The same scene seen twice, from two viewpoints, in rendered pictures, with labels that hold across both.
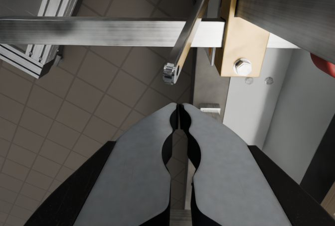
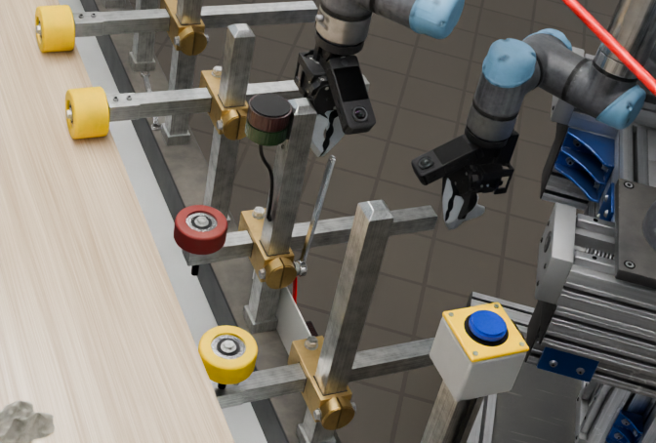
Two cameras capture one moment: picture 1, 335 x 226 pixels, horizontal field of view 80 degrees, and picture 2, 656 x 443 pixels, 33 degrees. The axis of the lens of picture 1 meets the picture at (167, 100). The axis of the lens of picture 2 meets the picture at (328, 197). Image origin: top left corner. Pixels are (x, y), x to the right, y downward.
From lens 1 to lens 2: 1.62 m
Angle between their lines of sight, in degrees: 27
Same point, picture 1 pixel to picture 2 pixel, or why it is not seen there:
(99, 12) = not seen: outside the picture
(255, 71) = (246, 214)
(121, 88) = not seen: hidden behind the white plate
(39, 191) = (425, 70)
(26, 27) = (413, 216)
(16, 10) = (536, 392)
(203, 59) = (249, 268)
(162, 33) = (321, 226)
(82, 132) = not seen: hidden behind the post
